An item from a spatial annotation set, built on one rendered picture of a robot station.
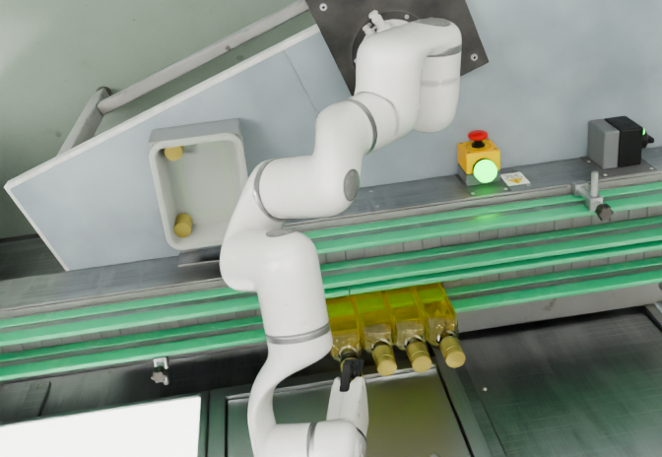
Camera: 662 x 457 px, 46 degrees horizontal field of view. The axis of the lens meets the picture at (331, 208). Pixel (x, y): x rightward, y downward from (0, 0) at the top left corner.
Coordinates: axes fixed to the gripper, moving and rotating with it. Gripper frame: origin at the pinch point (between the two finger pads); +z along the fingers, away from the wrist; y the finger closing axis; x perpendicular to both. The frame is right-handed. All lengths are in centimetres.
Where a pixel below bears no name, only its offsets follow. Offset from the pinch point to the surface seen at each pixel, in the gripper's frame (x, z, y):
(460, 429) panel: -17.1, 2.5, -12.4
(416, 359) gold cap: -10.1, 3.5, 1.6
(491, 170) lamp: -23.5, 39.0, 20.1
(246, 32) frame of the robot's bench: 36, 91, 38
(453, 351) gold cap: -16.2, 5.3, 1.9
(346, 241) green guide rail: 3.1, 21.9, 13.9
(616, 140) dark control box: -48, 48, 22
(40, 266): 94, 65, -16
